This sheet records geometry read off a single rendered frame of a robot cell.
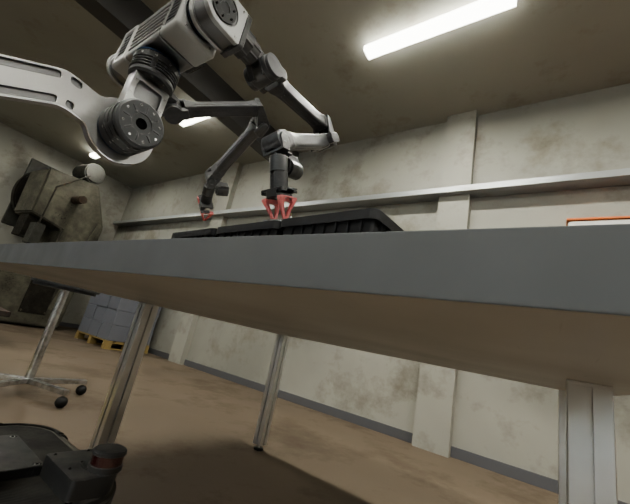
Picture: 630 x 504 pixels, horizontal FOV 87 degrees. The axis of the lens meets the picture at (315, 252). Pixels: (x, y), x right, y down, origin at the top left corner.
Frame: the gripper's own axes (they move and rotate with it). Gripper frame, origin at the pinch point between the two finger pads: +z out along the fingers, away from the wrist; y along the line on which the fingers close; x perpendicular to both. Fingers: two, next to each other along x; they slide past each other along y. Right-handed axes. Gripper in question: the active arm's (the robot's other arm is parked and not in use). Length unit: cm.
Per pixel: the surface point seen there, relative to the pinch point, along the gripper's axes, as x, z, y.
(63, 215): -76, -83, 650
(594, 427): 0, 41, -73
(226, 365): -189, 145, 315
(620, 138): -316, -90, -87
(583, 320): 50, 17, -75
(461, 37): -225, -180, 12
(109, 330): -99, 104, 479
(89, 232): -119, -57, 662
